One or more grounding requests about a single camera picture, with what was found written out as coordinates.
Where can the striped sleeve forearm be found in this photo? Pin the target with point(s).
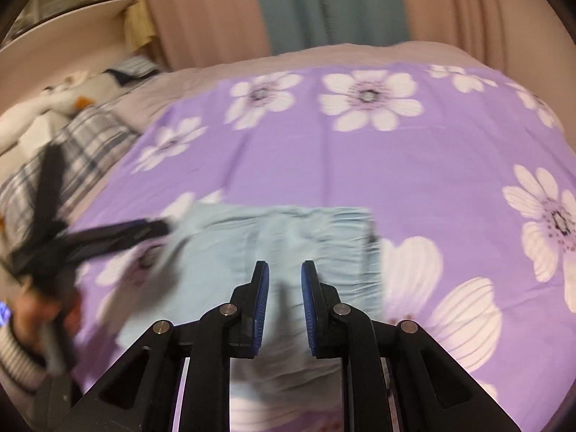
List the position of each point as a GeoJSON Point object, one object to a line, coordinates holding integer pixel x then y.
{"type": "Point", "coordinates": [22, 367]}

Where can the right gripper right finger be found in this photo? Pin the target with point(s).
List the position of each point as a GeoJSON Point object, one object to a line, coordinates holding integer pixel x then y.
{"type": "Point", "coordinates": [324, 331]}

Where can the white goose plush toy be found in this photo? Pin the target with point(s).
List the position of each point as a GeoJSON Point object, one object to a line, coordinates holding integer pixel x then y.
{"type": "Point", "coordinates": [68, 98]}

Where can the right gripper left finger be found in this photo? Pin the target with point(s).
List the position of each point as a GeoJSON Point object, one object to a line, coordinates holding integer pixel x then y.
{"type": "Point", "coordinates": [246, 334]}

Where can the light blue denim pants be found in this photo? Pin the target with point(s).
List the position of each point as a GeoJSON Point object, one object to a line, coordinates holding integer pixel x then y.
{"type": "Point", "coordinates": [215, 248]}

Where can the striped blue pillow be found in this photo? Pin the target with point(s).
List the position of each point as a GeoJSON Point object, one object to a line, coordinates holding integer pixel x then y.
{"type": "Point", "coordinates": [134, 69]}

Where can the purple floral bedsheet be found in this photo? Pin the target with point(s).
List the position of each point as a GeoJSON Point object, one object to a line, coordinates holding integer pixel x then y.
{"type": "Point", "coordinates": [469, 181]}

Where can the grey quilted blanket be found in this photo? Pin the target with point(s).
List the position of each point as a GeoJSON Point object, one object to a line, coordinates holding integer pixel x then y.
{"type": "Point", "coordinates": [165, 87]}

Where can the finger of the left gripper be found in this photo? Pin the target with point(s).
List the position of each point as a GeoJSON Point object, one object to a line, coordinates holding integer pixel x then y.
{"type": "Point", "coordinates": [114, 238]}
{"type": "Point", "coordinates": [45, 218]}

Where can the plaid pillow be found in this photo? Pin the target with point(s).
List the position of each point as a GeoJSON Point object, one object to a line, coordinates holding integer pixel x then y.
{"type": "Point", "coordinates": [92, 143]}

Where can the teal curtain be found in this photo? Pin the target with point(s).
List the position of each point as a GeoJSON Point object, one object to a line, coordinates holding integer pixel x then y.
{"type": "Point", "coordinates": [294, 25]}

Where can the pink curtain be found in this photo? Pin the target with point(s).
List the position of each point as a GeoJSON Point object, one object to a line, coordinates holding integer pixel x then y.
{"type": "Point", "coordinates": [532, 41]}

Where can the person's left hand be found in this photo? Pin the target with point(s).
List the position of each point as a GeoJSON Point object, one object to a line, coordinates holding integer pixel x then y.
{"type": "Point", "coordinates": [31, 310]}

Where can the white wall shelf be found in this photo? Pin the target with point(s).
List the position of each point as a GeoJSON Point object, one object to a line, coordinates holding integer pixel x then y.
{"type": "Point", "coordinates": [67, 4]}

